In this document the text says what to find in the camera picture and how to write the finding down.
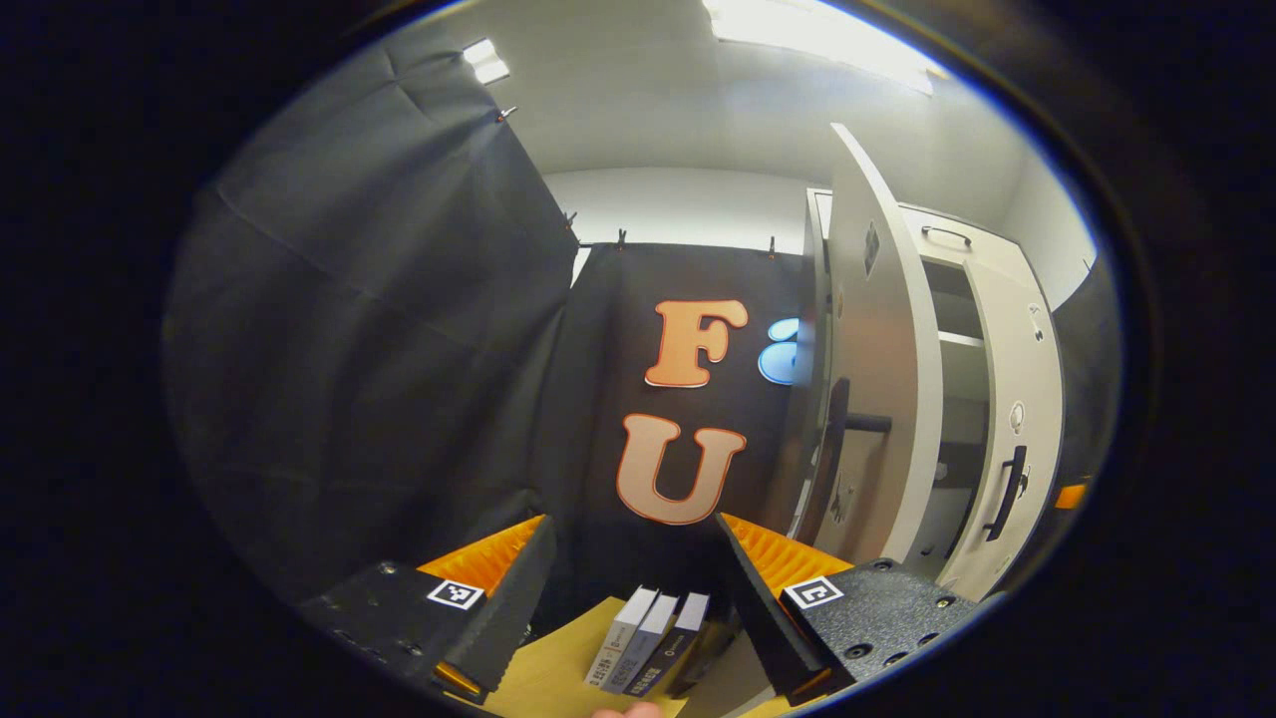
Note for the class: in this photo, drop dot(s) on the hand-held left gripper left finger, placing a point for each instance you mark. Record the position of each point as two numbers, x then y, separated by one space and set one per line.
513 608

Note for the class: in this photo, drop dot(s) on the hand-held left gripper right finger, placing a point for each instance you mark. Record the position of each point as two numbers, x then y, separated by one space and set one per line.
763 608

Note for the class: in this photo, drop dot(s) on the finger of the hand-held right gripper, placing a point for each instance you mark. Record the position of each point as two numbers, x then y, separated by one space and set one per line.
1070 496

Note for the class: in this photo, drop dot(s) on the grey cabinet door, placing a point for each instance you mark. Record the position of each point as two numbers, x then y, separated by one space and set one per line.
892 399
1027 399

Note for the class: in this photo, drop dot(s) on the grey cabinet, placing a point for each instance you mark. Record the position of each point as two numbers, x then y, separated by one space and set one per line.
957 299

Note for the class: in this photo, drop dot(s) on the dark blue spine book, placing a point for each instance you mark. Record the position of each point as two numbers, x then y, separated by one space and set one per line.
678 648

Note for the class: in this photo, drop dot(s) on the white spine book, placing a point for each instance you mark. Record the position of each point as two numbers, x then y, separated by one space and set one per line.
623 638

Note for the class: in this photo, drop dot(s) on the grey spine book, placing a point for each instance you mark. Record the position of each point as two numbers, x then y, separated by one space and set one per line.
646 648

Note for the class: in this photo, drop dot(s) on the small ceiling light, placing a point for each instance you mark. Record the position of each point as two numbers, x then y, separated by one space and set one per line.
486 62

